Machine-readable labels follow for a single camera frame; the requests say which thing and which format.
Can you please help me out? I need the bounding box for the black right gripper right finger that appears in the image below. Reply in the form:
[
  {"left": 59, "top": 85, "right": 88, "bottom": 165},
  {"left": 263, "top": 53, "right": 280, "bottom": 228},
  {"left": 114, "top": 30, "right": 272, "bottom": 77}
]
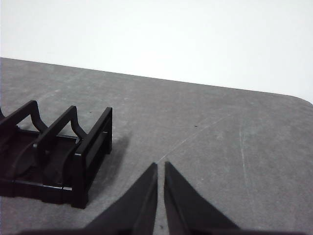
[{"left": 163, "top": 161, "right": 242, "bottom": 232}]

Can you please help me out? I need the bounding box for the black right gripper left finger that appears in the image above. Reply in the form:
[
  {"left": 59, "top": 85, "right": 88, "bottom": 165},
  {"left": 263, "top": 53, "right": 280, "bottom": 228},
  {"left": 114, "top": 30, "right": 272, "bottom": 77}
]
[{"left": 85, "top": 162, "right": 159, "bottom": 232}]

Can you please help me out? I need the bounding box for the black plastic dish rack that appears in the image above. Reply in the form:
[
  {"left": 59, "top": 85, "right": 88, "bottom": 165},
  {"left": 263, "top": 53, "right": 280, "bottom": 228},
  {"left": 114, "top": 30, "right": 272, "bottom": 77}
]
[{"left": 0, "top": 99, "right": 114, "bottom": 210}]

